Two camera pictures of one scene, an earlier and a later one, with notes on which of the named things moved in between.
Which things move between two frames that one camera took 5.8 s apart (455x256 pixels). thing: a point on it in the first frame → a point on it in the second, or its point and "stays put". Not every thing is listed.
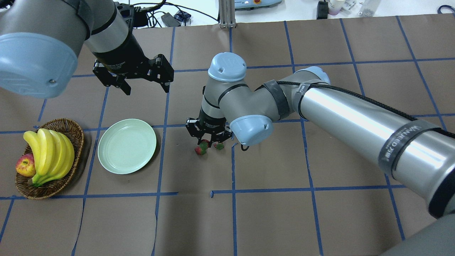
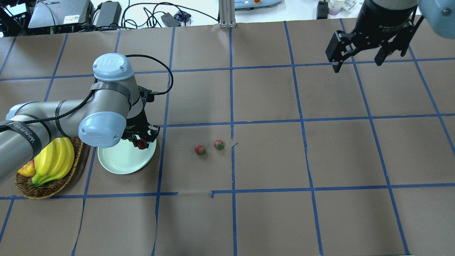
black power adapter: x=322 y=10 stays put
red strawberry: x=219 y=146 stays put
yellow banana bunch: x=54 y=154 stays put
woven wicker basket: x=74 y=131 stays put
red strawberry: x=199 y=151 stays put
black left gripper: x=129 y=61 → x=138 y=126
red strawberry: x=204 y=144 → x=140 y=144
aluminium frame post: x=226 y=14 stays put
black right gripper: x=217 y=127 → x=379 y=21
